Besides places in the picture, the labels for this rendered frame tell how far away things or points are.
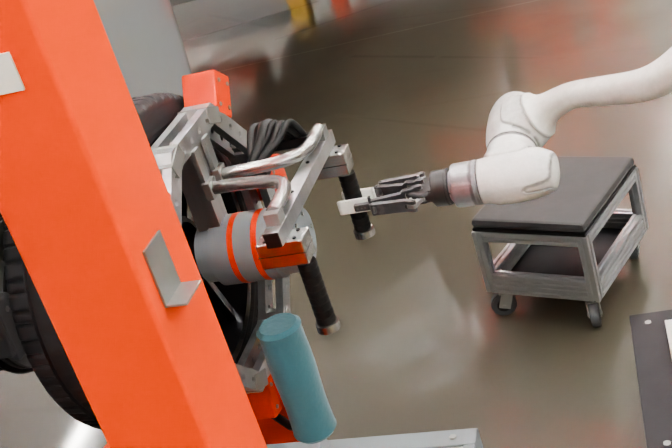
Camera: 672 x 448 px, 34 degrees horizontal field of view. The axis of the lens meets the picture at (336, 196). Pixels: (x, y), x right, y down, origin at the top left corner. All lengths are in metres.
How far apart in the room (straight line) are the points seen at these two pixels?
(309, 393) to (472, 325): 1.23
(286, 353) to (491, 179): 0.51
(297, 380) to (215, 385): 0.50
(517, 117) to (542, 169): 0.15
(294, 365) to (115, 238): 0.74
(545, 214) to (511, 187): 0.93
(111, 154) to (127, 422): 0.41
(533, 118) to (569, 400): 0.95
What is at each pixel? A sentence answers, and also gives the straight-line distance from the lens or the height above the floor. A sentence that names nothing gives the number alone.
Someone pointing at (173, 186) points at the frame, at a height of 1.07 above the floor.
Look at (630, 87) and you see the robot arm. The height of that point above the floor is 0.99.
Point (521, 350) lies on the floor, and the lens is 3.15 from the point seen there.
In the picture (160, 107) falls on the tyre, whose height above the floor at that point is 1.14.
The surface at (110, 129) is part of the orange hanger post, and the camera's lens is 1.46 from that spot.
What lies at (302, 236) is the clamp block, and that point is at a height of 0.95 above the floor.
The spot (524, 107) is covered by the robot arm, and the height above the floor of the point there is 0.93.
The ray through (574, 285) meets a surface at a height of 0.14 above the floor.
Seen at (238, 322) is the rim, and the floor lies 0.63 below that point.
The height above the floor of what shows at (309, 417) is 0.54.
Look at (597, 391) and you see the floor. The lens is 2.94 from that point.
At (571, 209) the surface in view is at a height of 0.34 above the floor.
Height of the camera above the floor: 1.78
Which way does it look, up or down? 24 degrees down
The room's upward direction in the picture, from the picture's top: 18 degrees counter-clockwise
